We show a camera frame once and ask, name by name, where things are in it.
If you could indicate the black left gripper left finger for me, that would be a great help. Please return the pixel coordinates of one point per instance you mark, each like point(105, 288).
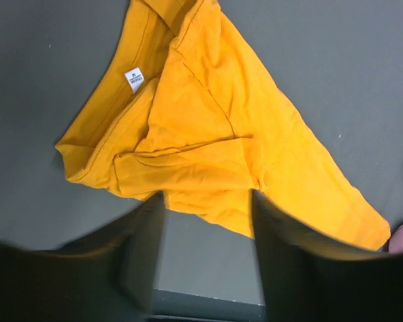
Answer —
point(106, 275)

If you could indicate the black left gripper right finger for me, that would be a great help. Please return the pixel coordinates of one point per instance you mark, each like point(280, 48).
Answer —
point(308, 276)

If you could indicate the orange t shirt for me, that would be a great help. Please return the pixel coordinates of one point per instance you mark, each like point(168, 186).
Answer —
point(186, 107)

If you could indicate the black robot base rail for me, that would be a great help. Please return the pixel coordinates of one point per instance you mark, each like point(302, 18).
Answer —
point(175, 306)

